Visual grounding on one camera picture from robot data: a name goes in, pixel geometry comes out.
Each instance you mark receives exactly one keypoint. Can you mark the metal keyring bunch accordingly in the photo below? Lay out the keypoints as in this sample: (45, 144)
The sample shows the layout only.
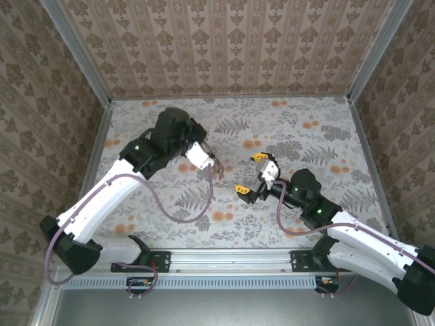
(217, 168)

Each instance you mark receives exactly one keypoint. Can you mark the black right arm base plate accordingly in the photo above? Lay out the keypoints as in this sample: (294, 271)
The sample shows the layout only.
(300, 261)

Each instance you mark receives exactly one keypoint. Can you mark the floral patterned table cover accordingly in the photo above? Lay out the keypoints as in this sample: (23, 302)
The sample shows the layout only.
(272, 119)

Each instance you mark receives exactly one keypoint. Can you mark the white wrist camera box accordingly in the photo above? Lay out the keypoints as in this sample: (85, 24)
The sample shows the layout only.
(272, 169)
(198, 156)

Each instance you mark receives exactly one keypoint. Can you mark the black connector box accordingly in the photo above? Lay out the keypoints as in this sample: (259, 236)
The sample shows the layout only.
(328, 284)

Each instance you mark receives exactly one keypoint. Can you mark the aluminium back frame rail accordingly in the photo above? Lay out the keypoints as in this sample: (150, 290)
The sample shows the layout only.
(231, 97)

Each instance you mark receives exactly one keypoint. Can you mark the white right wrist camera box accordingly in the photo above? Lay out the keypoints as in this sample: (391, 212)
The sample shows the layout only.
(272, 169)

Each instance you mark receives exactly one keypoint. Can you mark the aluminium side frame rail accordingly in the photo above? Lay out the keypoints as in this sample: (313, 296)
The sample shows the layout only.
(95, 153)
(367, 153)

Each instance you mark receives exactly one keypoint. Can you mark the grey metal sheet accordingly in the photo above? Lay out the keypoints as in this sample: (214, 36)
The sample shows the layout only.
(238, 309)

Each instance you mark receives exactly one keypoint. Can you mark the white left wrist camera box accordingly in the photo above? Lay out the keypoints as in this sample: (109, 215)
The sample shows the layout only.
(198, 156)

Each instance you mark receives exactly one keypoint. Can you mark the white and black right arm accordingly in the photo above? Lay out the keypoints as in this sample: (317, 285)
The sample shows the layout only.
(367, 248)

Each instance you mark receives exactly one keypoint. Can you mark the aluminium frame post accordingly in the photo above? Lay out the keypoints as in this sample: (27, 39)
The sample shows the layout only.
(81, 54)
(376, 54)

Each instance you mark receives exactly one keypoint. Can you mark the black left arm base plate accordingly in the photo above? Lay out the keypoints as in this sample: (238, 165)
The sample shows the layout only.
(159, 261)

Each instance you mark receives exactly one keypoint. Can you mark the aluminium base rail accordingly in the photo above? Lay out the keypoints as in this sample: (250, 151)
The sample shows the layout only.
(231, 261)

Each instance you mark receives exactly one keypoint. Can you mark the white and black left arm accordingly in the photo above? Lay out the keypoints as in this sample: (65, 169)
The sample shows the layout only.
(98, 203)

